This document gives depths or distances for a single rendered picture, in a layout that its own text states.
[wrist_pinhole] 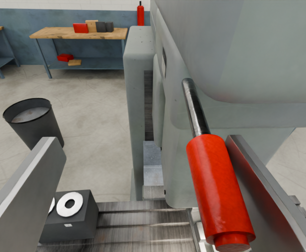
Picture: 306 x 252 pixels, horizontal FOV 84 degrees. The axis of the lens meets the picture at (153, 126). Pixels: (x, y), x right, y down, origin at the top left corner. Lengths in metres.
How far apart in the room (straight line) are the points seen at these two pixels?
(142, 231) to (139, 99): 0.57
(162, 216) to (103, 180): 1.34
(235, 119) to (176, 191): 0.24
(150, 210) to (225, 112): 0.75
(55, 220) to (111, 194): 1.32
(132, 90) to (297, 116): 0.60
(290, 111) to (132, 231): 0.76
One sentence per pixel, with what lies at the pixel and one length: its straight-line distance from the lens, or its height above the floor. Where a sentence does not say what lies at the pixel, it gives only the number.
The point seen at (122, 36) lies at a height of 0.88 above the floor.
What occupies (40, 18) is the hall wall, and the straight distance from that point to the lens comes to 5.05.
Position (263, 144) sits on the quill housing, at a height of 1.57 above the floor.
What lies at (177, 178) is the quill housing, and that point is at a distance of 0.37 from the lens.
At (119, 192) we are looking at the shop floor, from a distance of 2.03.
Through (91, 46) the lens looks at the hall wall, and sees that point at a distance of 4.83.
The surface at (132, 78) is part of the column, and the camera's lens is 0.72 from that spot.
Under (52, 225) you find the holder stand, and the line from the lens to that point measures 0.77.
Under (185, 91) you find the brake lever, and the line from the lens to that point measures 0.16.
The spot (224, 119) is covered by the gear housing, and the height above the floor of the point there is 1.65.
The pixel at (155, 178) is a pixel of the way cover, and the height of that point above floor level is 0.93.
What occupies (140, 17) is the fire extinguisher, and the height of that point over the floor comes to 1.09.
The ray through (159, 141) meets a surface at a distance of 0.55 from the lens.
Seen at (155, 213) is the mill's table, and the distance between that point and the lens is 0.90.
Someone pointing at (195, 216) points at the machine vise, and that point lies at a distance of 0.84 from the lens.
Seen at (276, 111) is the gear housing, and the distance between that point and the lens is 0.24.
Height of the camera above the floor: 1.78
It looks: 41 degrees down
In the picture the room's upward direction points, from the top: 2 degrees clockwise
